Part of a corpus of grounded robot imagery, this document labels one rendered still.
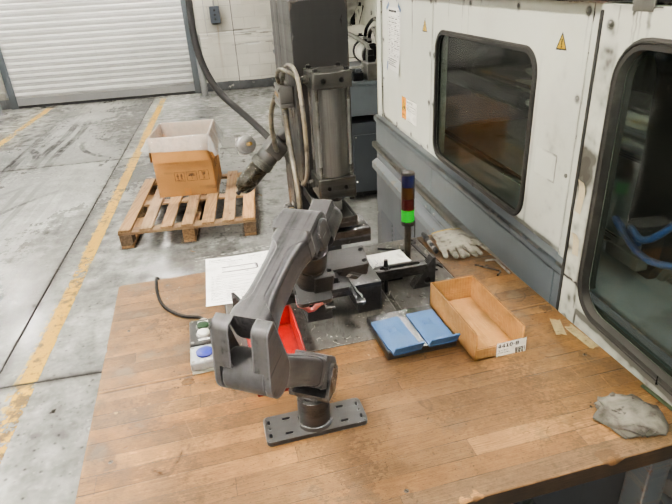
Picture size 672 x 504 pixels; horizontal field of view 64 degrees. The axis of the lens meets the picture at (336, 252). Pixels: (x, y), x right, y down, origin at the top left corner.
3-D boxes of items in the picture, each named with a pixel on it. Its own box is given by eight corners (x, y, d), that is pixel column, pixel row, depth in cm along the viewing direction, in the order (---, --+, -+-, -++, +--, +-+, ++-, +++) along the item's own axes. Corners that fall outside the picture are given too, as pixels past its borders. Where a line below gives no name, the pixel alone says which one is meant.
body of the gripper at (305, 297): (320, 259, 108) (321, 237, 102) (333, 303, 102) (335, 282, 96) (288, 265, 107) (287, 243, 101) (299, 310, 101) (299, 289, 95)
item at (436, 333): (432, 350, 123) (432, 339, 122) (405, 315, 136) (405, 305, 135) (460, 344, 124) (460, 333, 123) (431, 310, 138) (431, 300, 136)
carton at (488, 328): (474, 364, 122) (476, 336, 119) (429, 307, 144) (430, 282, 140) (525, 353, 125) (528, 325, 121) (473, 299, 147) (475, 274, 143)
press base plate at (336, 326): (235, 377, 126) (234, 367, 125) (221, 277, 170) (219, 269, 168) (489, 325, 139) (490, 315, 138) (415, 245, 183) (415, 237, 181)
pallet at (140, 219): (148, 193, 505) (145, 178, 499) (255, 183, 515) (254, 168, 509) (121, 249, 398) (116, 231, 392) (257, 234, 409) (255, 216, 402)
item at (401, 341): (396, 359, 121) (396, 348, 119) (371, 323, 134) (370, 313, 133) (424, 352, 122) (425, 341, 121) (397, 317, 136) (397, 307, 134)
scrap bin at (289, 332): (258, 397, 115) (254, 375, 112) (245, 332, 137) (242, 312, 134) (313, 385, 117) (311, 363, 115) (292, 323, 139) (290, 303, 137)
